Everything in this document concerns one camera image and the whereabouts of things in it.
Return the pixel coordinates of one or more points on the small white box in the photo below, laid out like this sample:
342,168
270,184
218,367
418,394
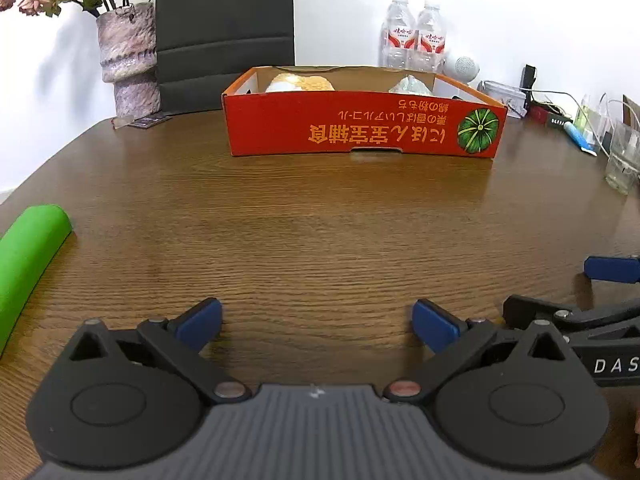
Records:
502,96

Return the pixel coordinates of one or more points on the small clear plastic item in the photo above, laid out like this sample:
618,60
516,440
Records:
122,123

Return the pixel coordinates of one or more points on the white round device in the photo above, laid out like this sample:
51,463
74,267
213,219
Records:
460,67

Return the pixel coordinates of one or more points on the white and orange plush toy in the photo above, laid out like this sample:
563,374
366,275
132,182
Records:
300,83

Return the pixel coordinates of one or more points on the clear plastic bag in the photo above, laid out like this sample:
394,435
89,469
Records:
411,86

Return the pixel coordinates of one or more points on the dark printed card packet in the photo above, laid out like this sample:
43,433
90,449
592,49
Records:
150,121

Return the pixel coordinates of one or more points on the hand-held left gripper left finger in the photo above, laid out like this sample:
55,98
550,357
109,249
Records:
200,322

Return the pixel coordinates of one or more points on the black adapter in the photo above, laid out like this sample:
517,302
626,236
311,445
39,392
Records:
528,77

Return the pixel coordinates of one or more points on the red and black box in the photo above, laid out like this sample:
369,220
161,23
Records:
550,117

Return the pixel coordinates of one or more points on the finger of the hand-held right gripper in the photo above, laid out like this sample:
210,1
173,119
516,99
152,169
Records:
600,317
615,269

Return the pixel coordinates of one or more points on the tan cardboard piece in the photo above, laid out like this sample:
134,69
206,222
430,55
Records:
632,110

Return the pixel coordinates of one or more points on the green foam roll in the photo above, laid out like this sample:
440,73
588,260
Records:
27,260

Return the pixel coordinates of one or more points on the orange cardboard box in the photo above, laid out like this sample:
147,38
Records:
350,130

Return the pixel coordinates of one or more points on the clear water bottle red label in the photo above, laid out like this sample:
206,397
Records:
431,40
399,35

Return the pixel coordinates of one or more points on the pink stone vase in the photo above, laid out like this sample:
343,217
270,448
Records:
127,60

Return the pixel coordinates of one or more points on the black chair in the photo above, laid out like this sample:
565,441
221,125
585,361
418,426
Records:
225,20

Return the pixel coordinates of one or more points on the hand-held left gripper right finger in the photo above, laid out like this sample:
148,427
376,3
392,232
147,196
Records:
432,325

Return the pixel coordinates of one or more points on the clear glass cup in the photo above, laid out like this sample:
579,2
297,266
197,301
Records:
622,160

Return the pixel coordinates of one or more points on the blue and white tube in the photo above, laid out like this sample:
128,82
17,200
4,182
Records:
580,139

